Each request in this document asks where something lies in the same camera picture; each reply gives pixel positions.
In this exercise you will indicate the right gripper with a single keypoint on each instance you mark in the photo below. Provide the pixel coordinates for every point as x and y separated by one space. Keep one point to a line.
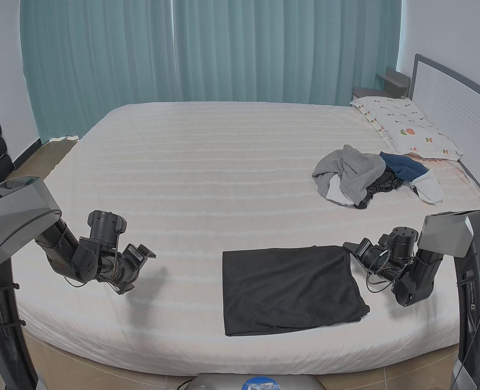
372 256

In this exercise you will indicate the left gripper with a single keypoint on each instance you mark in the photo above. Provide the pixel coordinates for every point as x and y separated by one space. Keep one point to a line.
129 264

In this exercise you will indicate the black T-shirt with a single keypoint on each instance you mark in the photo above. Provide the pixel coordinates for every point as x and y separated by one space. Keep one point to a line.
288 291

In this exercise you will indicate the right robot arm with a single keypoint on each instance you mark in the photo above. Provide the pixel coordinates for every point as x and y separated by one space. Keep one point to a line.
443 232

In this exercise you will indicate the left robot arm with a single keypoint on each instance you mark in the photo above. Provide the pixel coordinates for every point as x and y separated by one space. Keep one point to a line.
12 213

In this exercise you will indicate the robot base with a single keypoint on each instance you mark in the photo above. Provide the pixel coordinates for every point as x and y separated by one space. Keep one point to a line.
219 383

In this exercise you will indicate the bed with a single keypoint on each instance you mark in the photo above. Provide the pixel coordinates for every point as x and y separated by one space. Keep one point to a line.
223 157

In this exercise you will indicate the black shiny garment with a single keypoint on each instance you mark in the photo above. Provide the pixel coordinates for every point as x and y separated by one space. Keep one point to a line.
384 183

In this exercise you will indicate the grey garment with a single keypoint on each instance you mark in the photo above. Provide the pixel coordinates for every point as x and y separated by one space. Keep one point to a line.
362 167

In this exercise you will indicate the white garment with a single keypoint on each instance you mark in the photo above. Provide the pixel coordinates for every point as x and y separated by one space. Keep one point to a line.
429 189

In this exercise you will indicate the dark blue garment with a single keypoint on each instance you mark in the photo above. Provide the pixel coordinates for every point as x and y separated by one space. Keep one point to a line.
404 165

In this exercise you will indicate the white printed pillow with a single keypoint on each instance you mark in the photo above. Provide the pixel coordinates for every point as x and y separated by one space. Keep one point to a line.
406 124

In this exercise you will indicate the grey bedside table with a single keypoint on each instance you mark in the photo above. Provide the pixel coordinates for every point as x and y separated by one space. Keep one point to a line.
398 79

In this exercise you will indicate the blue-green curtain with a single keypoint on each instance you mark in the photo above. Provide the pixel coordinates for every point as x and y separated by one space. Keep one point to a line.
288 35
101 55

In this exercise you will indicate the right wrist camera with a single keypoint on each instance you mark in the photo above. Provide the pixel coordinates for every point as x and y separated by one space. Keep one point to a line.
384 242

